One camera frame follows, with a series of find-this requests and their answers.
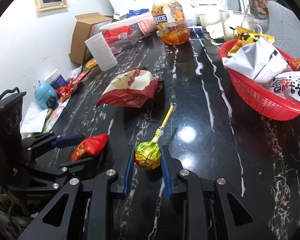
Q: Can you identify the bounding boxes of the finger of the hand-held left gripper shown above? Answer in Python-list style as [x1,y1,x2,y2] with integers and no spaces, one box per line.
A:
[21,131,86,165]
[5,151,108,200]

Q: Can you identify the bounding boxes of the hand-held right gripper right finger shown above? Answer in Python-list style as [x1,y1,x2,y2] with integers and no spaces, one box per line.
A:
[161,145,278,240]

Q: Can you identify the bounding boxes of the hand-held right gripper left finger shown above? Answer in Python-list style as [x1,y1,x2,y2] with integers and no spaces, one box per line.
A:
[17,145,136,240]

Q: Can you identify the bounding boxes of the small red gold snack packet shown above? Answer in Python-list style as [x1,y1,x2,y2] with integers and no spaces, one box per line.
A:
[71,133,109,162]

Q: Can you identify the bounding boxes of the yellow green lollipop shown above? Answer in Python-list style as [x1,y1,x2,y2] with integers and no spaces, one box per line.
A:
[134,105,175,172]

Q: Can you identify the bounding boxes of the dark red cream snack packet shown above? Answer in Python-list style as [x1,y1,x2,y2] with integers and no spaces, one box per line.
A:
[96,69,164,108]

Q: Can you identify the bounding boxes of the red plastic basket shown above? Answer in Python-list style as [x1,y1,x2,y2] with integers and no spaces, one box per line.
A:
[219,39,300,122]

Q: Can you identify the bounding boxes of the large white snack packet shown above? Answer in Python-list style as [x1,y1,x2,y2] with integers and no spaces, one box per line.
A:
[222,36,294,83]

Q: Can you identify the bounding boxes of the black white snack packet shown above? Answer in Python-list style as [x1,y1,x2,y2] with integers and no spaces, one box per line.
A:
[269,69,300,105]

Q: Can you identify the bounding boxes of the green pink packet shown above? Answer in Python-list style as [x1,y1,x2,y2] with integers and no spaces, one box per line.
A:
[42,105,65,132]

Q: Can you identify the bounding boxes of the white plastic wrapper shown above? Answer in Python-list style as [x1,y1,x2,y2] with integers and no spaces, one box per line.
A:
[20,102,50,133]

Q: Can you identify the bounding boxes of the light blue round gadget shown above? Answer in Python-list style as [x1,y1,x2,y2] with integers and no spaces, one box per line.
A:
[34,80,59,110]

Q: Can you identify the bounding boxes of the bunch of small red packets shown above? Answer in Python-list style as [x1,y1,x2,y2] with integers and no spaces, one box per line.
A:
[56,71,89,98]

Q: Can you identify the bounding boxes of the blue jar with white lid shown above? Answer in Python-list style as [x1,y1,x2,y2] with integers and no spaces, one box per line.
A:
[44,69,68,90]

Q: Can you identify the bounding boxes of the small clear wrapper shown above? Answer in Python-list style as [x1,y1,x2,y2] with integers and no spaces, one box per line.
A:
[66,66,83,80]

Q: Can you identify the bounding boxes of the orange round snack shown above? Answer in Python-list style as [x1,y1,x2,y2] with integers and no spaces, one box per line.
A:
[85,58,98,70]

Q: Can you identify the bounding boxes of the white paper roll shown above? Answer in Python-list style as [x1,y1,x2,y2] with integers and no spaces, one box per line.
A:
[84,31,118,72]

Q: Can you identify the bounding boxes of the large open cardboard box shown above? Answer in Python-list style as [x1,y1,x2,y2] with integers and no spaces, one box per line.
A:
[69,12,114,66]

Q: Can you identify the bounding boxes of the clear plastic container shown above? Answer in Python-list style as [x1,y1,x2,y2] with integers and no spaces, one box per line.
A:
[100,25,145,54]

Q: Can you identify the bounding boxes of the red packet in clear container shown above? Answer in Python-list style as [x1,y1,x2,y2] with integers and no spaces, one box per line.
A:
[104,26,131,40]

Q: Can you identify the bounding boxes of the pink cup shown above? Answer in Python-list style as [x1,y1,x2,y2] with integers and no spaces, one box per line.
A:
[137,19,158,35]

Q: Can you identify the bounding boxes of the orange juice bottle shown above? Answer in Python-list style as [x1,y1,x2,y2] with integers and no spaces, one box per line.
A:
[151,0,190,45]

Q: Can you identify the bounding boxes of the blue tissue pack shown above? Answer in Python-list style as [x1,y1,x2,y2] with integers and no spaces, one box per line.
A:
[126,8,150,18]

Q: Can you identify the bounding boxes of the small white tube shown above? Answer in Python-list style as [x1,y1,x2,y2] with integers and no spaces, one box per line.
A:
[187,25,203,34]

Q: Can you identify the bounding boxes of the smiley print paper bag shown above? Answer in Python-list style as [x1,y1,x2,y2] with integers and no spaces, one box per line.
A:
[205,22,225,46]

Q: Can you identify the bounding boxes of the yellow black snack packet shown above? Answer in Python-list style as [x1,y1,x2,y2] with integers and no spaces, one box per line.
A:
[227,26,275,55]

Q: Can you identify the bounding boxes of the white glass jar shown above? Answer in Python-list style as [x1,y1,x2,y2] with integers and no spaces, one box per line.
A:
[197,0,222,27]

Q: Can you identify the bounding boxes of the glass mug with cartoon print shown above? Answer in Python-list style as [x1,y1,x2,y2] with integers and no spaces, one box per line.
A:
[219,9,263,43]

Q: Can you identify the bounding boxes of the wooden stirrer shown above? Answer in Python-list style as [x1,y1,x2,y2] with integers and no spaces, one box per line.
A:
[240,5,252,30]

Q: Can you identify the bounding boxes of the cartoon printed bag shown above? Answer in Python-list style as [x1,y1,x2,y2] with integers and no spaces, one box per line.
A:
[249,0,270,20]

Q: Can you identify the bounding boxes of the chair with leaf pattern cover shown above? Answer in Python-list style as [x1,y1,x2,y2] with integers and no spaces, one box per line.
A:
[266,1,300,55]

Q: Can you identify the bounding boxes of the wall intercom panel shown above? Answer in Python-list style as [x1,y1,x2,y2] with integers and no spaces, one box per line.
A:
[34,0,69,12]

